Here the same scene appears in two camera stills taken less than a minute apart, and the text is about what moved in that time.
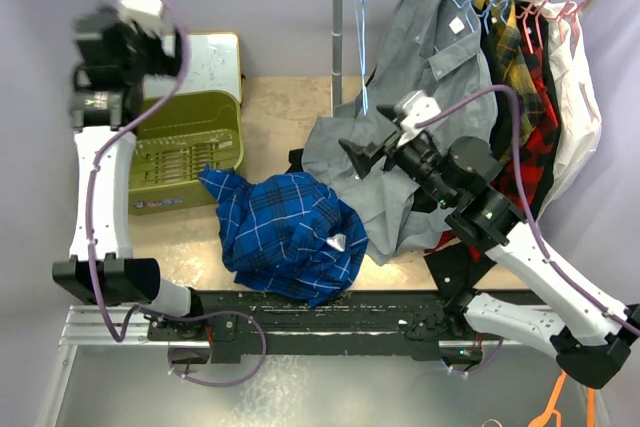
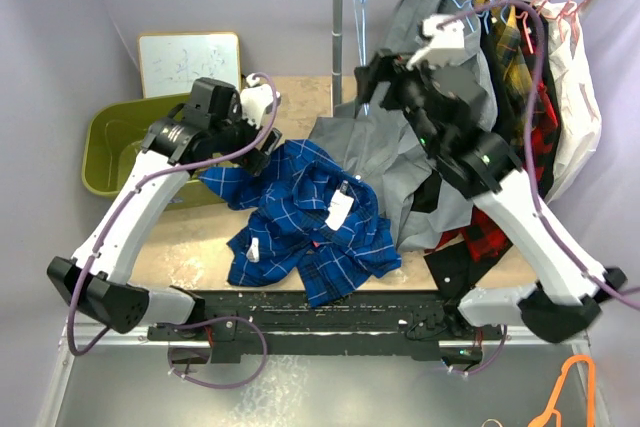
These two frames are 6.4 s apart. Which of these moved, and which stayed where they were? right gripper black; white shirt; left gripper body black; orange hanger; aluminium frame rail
Moved: right gripper black; left gripper body black
Stayed: white shirt; aluminium frame rail; orange hanger
